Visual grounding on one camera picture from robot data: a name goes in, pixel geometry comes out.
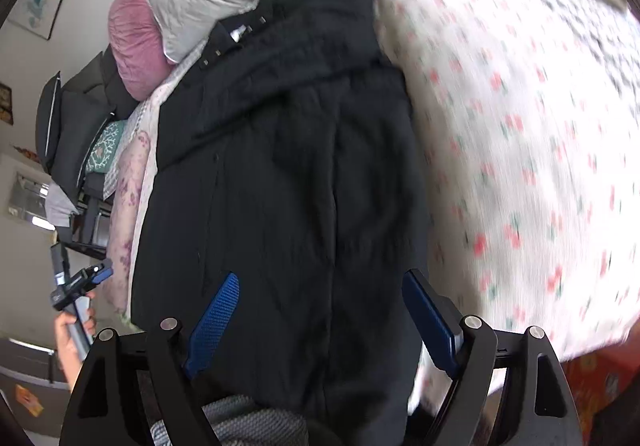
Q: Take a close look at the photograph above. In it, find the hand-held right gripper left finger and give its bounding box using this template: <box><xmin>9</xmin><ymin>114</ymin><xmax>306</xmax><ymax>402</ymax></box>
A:
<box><xmin>59</xmin><ymin>271</ymin><xmax>241</xmax><ymax>446</ymax></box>

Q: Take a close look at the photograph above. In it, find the cherry print bed sheet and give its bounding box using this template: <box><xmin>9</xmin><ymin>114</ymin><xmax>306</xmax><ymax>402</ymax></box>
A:
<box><xmin>107</xmin><ymin>0</ymin><xmax>640</xmax><ymax>427</ymax></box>

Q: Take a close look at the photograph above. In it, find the pink velvet pillow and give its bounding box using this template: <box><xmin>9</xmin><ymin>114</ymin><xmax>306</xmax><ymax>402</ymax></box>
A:
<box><xmin>107</xmin><ymin>0</ymin><xmax>177</xmax><ymax>102</ymax></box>

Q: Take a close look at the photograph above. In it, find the teal patterned cushion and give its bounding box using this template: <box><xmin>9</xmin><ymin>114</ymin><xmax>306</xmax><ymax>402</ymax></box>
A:
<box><xmin>84</xmin><ymin>120</ymin><xmax>127</xmax><ymax>175</ymax></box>

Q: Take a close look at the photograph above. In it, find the grey cabinet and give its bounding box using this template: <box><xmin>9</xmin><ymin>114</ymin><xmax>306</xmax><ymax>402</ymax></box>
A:
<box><xmin>0</xmin><ymin>337</ymin><xmax>72</xmax><ymax>429</ymax></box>

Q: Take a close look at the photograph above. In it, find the small wall poster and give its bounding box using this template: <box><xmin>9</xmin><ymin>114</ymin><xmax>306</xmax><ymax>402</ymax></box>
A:
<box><xmin>0</xmin><ymin>83</ymin><xmax>14</xmax><ymax>125</ymax></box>

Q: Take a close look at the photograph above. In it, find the dark grey chair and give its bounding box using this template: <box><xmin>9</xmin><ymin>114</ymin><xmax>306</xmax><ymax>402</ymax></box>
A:
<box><xmin>35</xmin><ymin>48</ymin><xmax>142</xmax><ymax>209</ymax></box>

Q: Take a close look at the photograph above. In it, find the black jacket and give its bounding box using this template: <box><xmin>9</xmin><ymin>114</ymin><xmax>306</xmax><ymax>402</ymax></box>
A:
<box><xmin>127</xmin><ymin>0</ymin><xmax>432</xmax><ymax>446</ymax></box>

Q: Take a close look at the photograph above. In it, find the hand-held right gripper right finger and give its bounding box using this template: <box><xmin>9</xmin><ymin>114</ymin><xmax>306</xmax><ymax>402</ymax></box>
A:
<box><xmin>401</xmin><ymin>268</ymin><xmax>585</xmax><ymax>446</ymax></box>

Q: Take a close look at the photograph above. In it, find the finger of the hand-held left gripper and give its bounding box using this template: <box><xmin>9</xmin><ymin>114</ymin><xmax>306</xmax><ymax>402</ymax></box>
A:
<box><xmin>90</xmin><ymin>261</ymin><xmax>114</xmax><ymax>285</ymax></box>

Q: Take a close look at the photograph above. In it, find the red patterned cloth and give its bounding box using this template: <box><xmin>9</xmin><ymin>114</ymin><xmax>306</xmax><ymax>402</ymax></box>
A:
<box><xmin>564</xmin><ymin>341</ymin><xmax>640</xmax><ymax>446</ymax></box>

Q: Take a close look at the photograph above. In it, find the person's left hand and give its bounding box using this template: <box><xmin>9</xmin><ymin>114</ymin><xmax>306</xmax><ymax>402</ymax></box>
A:
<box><xmin>54</xmin><ymin>293</ymin><xmax>97</xmax><ymax>377</ymax></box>

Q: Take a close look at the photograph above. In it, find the framed wall picture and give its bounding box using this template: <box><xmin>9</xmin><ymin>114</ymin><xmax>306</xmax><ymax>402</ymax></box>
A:
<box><xmin>19</xmin><ymin>0</ymin><xmax>69</xmax><ymax>41</ymax></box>

